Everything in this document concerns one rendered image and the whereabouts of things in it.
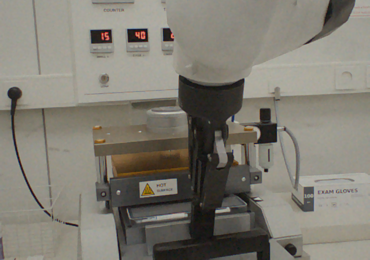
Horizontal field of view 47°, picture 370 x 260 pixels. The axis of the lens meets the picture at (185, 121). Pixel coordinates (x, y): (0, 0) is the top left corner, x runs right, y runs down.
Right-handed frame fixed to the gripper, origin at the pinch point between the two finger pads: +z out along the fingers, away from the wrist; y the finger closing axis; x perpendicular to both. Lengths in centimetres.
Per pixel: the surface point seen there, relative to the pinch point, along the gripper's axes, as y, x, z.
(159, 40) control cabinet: -41.2, 1.0, -12.1
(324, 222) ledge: -34, 44, 37
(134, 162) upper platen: -20.5, -6.8, 3.5
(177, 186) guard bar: -11.3, -1.1, 3.0
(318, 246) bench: -29, 40, 39
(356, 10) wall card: -78, 70, -9
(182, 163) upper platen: -16.3, 0.8, 2.0
